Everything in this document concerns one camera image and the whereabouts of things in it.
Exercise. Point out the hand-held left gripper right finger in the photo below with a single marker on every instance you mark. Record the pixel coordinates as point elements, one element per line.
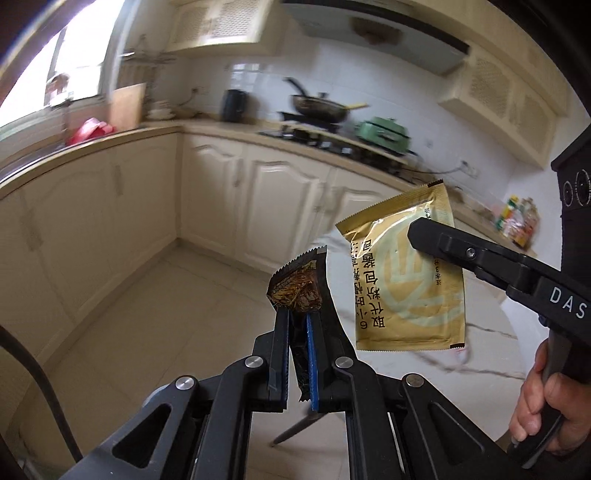
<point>314,364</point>

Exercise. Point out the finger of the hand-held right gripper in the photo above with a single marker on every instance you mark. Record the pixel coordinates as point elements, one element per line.
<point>443,244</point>

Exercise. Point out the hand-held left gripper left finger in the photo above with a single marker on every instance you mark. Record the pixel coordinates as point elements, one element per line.
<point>279,360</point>

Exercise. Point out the dark torn snack wrapper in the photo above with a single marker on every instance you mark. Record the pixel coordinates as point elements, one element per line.
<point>295,295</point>

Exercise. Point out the gold sauce packet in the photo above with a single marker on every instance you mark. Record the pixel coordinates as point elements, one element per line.
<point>429,323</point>

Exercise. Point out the person's right hand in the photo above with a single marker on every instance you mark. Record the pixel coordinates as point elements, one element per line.
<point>554,397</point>

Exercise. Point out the cluster of condiment bottles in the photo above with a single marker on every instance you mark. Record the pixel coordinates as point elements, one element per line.
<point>519,226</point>

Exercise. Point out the round white marble table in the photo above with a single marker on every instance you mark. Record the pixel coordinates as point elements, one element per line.
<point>489,350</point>

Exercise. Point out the green electric cooking pot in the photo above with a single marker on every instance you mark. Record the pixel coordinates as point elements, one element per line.
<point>383,134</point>

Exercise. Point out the cream lattice door cabinet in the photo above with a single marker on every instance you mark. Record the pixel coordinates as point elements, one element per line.
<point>221,23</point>
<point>508,101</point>

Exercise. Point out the cream base cabinets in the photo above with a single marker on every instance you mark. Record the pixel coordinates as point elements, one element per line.
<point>277,194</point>

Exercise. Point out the black gas stove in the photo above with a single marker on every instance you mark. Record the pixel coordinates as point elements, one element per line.
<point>300,136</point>

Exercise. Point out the black range hood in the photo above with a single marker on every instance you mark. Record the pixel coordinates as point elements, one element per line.
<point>406,46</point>

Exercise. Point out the black electric kettle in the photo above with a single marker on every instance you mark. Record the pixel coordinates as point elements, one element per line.
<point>235,108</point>

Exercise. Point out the stack of white bowls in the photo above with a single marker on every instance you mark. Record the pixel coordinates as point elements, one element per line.
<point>161,113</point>

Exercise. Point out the wooden cutting board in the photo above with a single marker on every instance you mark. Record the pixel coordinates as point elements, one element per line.
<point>127,108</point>

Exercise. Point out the red dish rack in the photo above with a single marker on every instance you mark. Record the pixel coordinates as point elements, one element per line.
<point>87,131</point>

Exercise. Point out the hanging utensil rack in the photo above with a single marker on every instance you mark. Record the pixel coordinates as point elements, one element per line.
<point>152,57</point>

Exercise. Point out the sliding window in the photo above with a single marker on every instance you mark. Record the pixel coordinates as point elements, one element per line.
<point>46,69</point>

